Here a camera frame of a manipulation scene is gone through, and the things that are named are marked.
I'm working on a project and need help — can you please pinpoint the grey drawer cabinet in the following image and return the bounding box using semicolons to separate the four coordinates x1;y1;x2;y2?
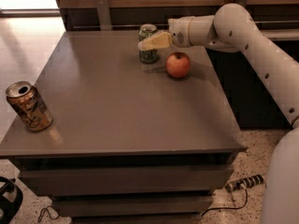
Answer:
1;31;244;224

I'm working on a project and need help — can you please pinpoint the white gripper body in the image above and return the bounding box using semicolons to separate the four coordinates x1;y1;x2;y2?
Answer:
168;16;193;48

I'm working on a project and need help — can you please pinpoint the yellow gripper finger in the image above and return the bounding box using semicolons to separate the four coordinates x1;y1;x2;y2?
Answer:
138;31;172;51

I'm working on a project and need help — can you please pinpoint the black chair base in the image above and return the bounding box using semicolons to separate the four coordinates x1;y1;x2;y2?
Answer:
0;176;23;224

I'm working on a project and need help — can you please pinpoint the left metal wall bracket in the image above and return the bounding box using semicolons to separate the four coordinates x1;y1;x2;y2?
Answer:
95;0;112;31

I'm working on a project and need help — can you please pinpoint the orange soda can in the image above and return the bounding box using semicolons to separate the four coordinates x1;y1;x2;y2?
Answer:
6;81;53;132

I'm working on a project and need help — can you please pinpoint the black power cable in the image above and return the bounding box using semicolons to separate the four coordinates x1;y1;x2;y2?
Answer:
201;187;249;217

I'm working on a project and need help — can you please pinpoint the green soda can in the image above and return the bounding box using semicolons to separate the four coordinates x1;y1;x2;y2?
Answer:
138;23;158;64

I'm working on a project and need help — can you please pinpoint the white power strip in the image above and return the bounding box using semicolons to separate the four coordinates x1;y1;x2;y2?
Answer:
225;175;264;192

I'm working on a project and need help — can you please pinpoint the thin black floor cable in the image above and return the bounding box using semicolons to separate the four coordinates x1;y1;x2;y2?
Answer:
36;204;60;224

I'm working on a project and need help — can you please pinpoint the red apple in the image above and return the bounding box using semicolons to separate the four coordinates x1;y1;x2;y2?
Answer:
166;52;191;78

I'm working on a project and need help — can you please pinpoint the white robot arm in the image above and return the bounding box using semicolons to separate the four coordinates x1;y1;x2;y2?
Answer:
138;3;299;224

